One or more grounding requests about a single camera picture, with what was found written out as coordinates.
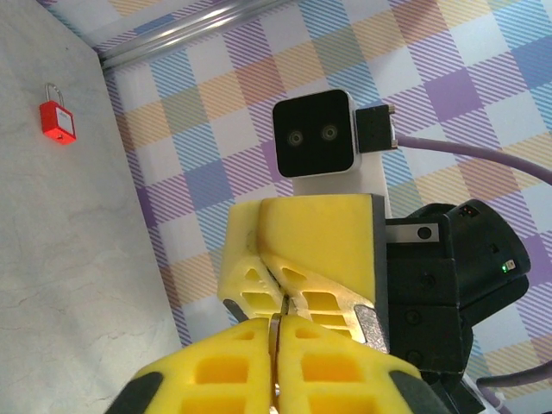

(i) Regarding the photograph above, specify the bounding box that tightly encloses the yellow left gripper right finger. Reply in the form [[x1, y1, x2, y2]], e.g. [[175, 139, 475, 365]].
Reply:
[[277, 315, 455, 414]]

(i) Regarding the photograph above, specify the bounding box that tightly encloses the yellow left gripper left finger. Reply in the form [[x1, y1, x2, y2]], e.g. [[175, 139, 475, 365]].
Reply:
[[105, 316, 278, 414]]

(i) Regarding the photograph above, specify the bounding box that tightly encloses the red padlock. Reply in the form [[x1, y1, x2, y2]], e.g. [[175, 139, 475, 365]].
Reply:
[[39, 82, 79, 146]]

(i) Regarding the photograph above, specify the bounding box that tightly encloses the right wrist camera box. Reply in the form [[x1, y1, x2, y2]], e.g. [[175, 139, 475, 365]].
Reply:
[[272, 89, 363, 179]]

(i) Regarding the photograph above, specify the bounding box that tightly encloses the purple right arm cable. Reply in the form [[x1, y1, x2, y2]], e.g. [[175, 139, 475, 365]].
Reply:
[[355, 104, 552, 392]]

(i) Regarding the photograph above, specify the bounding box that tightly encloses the aluminium corner post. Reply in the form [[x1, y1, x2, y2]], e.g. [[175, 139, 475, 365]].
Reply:
[[97, 0, 279, 71]]

